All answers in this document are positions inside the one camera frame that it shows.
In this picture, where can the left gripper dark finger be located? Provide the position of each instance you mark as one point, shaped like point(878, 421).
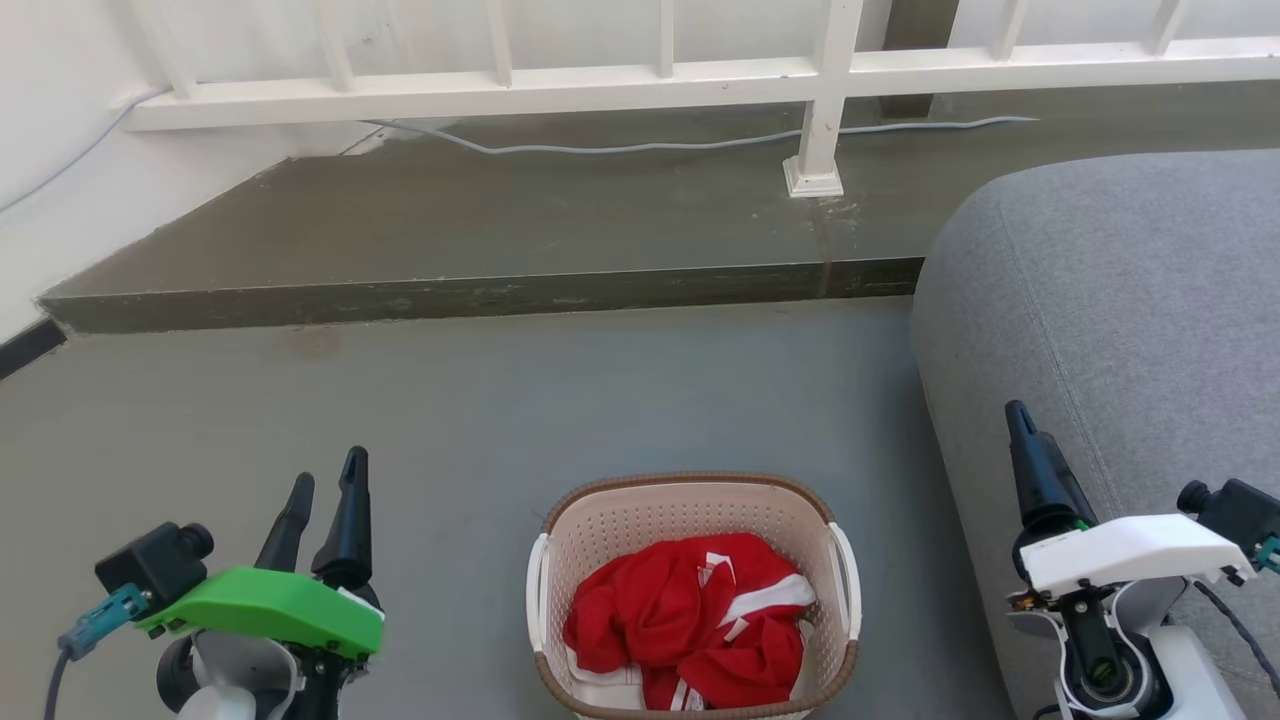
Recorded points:
point(350, 530)
point(288, 525)

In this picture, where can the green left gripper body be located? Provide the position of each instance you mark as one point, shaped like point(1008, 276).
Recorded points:
point(270, 610)

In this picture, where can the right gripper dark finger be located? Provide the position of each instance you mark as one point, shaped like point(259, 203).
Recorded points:
point(1040, 480)

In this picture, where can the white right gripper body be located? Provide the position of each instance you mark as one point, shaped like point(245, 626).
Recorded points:
point(1130, 555)

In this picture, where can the red garment with striped cuff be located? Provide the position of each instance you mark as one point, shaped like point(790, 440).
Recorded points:
point(750, 660)

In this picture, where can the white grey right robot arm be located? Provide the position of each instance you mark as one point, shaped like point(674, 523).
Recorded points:
point(1190, 670)

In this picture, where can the grey fabric sofa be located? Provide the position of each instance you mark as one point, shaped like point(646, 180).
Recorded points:
point(1120, 300)

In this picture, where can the cream perforated laundry basket brown rim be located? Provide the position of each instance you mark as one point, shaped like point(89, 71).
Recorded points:
point(650, 515)

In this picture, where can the black skirting strip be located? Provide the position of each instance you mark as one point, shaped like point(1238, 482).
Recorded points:
point(30, 345)

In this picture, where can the white railing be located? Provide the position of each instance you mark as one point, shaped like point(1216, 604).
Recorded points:
point(500, 90)

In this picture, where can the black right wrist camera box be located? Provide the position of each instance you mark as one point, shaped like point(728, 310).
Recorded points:
point(1240, 510)

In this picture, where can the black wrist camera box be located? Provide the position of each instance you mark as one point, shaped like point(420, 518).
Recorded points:
point(1240, 510)
point(155, 565)

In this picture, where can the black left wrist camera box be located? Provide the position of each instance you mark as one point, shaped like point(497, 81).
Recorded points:
point(155, 565)

